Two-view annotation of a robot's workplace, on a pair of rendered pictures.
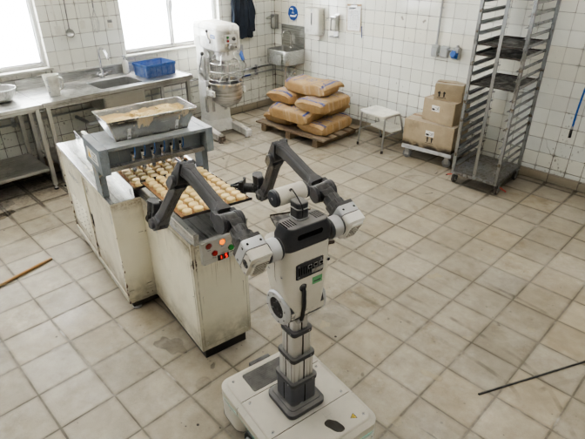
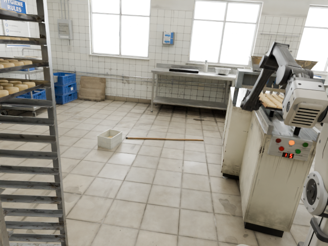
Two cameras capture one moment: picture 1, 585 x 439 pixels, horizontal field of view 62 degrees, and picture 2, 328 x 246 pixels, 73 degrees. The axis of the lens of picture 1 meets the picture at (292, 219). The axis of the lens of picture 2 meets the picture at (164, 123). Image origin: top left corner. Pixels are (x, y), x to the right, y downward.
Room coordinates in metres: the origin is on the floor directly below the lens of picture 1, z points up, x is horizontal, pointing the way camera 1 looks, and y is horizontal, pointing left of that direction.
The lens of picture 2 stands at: (0.70, -0.11, 1.34)
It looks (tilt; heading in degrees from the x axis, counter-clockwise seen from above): 19 degrees down; 50
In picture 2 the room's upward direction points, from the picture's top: 4 degrees clockwise
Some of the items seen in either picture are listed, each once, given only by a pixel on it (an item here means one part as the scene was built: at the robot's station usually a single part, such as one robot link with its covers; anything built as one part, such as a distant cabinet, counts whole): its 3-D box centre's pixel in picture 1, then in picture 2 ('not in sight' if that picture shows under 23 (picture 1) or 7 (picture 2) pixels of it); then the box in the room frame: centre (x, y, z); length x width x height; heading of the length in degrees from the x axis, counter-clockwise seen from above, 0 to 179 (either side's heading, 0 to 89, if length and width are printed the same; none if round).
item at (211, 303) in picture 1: (196, 265); (268, 164); (2.51, 0.60, 0.45); 0.70 x 0.34 x 0.90; 36
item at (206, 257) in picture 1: (221, 246); (289, 147); (2.21, 0.38, 0.77); 0.24 x 0.04 x 0.14; 126
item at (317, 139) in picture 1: (308, 127); not in sight; (6.32, -0.21, 0.06); 1.20 x 0.80 x 0.11; 47
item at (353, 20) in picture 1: (354, 19); not in sight; (6.61, -0.78, 1.37); 0.27 x 0.02 x 0.40; 45
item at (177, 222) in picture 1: (127, 175); (253, 99); (2.92, 1.08, 0.87); 2.01 x 0.03 x 0.07; 36
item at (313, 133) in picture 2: not in sight; (282, 103); (3.09, 0.85, 0.87); 2.01 x 0.03 x 0.07; 36
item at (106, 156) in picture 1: (151, 156); (272, 90); (2.92, 0.90, 1.01); 0.72 x 0.33 x 0.34; 126
